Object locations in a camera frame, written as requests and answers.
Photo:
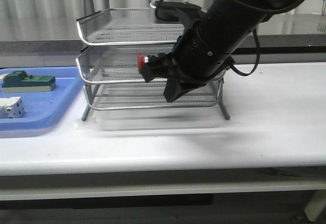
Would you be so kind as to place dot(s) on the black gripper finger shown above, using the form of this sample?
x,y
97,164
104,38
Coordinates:
x,y
160,68
175,89

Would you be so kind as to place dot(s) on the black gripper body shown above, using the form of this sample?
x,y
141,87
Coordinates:
x,y
204,45

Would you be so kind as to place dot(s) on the red emergency stop button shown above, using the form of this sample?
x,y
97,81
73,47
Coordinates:
x,y
143,59

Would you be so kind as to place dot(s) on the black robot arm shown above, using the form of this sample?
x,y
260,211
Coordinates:
x,y
246,16

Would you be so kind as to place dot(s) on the grey stone counter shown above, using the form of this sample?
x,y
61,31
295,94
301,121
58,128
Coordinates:
x,y
301,33

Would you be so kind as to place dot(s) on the blue plastic tray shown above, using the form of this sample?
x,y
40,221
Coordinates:
x,y
42,110

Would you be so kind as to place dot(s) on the green terminal block module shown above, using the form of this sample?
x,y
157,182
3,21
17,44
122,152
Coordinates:
x,y
20,81

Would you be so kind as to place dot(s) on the white circuit breaker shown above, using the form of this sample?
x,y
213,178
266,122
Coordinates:
x,y
12,107

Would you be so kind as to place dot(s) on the white table leg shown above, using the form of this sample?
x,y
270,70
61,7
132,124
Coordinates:
x,y
315,206

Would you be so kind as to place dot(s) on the grey metal rack frame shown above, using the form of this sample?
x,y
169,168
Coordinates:
x,y
108,64

